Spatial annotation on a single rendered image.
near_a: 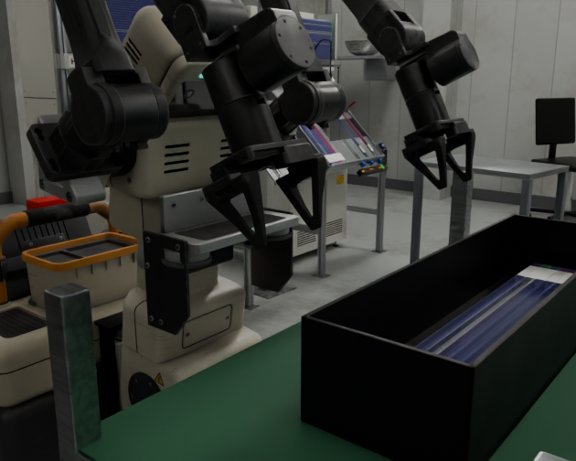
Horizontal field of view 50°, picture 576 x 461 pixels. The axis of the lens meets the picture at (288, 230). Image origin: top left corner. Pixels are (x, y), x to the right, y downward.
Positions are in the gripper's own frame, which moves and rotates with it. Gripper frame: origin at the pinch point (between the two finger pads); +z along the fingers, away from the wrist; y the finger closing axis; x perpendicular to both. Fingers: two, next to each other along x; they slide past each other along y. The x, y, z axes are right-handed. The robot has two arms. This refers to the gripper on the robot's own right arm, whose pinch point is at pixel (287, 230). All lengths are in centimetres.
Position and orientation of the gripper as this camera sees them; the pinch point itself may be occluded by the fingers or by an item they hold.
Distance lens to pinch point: 67.4
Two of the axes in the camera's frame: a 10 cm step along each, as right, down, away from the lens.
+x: -7.0, 2.9, 6.5
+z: 3.5, 9.4, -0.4
